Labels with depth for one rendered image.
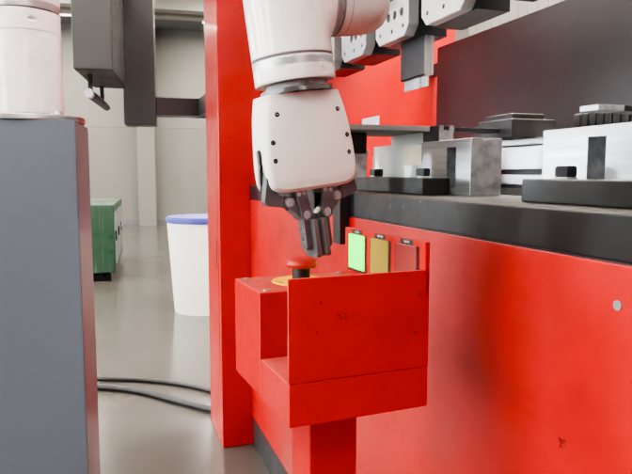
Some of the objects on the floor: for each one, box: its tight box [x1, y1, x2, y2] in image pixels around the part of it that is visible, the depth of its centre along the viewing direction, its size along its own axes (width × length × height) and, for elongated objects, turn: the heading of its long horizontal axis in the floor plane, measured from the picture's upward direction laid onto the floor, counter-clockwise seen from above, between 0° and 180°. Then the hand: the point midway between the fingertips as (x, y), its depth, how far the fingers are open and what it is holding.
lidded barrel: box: [166, 213, 210, 316], centre depth 418 cm, size 52×52×63 cm
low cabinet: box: [90, 198, 123, 282], centre depth 584 cm, size 165×154×65 cm
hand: (316, 237), depth 66 cm, fingers closed
